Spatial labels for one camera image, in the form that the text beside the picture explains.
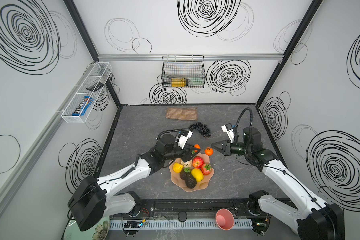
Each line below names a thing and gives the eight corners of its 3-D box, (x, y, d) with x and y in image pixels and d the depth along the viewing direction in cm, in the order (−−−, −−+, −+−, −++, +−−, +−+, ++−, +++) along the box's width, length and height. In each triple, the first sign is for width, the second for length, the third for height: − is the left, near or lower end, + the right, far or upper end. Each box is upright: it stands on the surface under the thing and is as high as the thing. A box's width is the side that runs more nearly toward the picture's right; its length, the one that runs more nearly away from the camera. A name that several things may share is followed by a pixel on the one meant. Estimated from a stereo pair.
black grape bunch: (189, 129, 107) (189, 126, 104) (194, 122, 111) (194, 119, 108) (208, 139, 101) (209, 136, 98) (213, 131, 105) (214, 128, 102)
